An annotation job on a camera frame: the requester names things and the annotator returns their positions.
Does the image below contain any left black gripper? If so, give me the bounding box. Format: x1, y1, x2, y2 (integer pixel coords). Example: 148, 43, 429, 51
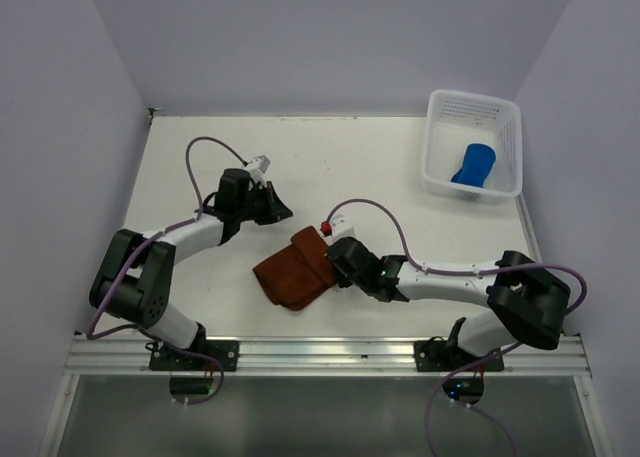
236, 180, 292, 225

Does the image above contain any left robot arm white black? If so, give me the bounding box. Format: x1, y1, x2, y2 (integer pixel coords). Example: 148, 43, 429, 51
87, 168, 293, 370

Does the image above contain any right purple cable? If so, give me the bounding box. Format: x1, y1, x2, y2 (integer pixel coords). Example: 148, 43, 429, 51
326, 198, 589, 457

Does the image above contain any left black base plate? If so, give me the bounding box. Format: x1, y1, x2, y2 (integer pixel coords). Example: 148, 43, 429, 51
145, 338, 239, 372

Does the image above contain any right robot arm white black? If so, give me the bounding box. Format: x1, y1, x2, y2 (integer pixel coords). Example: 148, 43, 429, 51
325, 237, 570, 370

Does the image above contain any purple cable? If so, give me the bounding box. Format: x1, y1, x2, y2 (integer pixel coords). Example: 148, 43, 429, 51
326, 198, 589, 457
86, 136, 251, 341

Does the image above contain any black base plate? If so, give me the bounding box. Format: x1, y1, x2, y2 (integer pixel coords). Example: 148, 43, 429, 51
413, 337, 478, 373
145, 338, 239, 372

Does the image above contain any aluminium mounting rail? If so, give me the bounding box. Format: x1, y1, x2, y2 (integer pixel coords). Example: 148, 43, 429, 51
63, 335, 591, 377

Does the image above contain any white plastic basket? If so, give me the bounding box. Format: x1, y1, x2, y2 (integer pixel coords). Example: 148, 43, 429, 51
420, 90, 523, 203

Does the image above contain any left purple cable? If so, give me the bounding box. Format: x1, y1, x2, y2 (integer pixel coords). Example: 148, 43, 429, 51
86, 136, 251, 341

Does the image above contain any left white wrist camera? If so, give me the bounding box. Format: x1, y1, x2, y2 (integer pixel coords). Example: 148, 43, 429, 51
244, 155, 271, 186

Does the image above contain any blue towel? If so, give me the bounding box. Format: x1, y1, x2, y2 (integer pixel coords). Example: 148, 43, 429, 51
450, 143, 496, 188

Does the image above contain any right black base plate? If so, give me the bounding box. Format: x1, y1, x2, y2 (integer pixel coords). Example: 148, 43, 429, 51
413, 337, 478, 373

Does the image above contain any brown towel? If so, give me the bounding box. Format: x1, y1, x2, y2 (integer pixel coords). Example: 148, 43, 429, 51
252, 226, 337, 311

